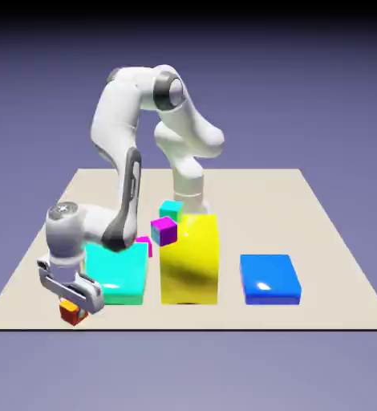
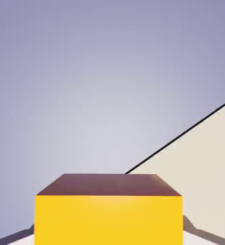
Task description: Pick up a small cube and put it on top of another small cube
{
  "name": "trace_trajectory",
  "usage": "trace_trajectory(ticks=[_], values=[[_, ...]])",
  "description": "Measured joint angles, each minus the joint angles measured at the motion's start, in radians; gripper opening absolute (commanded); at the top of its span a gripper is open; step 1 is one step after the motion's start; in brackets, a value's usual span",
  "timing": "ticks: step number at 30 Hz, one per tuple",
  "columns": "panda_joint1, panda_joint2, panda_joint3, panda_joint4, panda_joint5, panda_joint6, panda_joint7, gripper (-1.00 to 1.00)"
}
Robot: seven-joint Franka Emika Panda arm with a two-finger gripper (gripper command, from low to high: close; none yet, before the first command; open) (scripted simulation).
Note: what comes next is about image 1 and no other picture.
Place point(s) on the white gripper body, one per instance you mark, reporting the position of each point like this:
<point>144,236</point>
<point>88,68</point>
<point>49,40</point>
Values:
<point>69,289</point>

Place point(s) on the small orange cube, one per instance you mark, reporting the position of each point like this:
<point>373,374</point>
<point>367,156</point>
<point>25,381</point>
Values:
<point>70,312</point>

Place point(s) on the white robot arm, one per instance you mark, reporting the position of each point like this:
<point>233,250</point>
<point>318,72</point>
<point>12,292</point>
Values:
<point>118,128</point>

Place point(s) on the small magenta cube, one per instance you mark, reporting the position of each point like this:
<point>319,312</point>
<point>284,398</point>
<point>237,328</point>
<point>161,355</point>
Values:
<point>145,242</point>

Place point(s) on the small purple cube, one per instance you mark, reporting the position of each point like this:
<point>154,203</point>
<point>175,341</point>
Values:
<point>164,231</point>

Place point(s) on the small cyan cube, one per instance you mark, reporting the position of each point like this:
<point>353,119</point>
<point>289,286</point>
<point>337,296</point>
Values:
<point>171,209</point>

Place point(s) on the large cyan box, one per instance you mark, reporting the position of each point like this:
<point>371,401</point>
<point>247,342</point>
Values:
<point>121,273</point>

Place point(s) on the large yellow box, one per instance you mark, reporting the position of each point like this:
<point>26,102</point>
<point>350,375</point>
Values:
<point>190,260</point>

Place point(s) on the large blue box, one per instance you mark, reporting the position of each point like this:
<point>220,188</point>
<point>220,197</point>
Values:
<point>268,277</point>

